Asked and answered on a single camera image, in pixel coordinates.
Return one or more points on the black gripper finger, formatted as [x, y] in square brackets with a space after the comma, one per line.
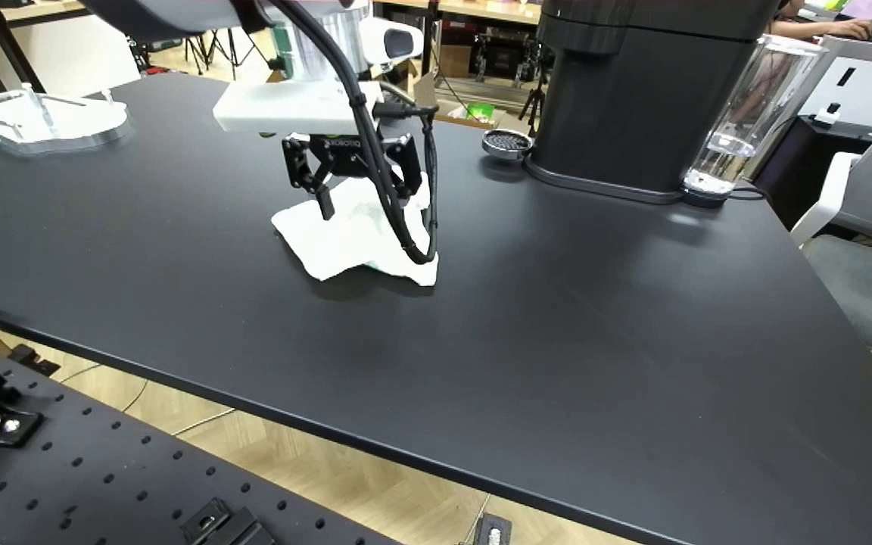
[322, 198]
[412, 174]

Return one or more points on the round black mesh dish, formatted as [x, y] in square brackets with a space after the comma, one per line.
[507, 143]

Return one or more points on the small black mounting block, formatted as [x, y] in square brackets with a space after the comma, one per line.
[228, 525]

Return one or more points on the white towel with green print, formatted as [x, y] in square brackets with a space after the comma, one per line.
[356, 242]

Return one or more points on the black coffee machine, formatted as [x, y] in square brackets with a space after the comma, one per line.
[637, 93]

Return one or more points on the clear glass cup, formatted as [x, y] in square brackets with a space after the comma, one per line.
[755, 111]

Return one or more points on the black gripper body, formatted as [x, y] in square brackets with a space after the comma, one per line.
[356, 151]

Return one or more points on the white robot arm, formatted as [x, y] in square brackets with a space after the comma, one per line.
[284, 108]

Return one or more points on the black perforated breadboard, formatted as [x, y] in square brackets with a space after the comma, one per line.
[103, 472]

